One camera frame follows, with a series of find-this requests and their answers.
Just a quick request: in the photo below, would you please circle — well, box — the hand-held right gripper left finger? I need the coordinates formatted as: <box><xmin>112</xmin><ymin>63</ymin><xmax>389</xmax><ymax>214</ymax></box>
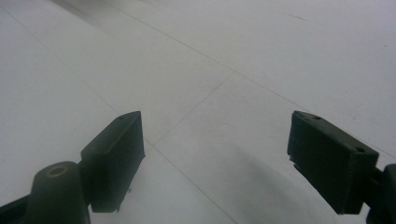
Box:
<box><xmin>79</xmin><ymin>110</ymin><xmax>147</xmax><ymax>214</ymax></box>

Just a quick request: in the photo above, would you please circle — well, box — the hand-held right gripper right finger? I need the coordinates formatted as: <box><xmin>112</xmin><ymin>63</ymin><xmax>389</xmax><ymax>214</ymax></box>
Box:
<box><xmin>287</xmin><ymin>110</ymin><xmax>380</xmax><ymax>216</ymax></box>

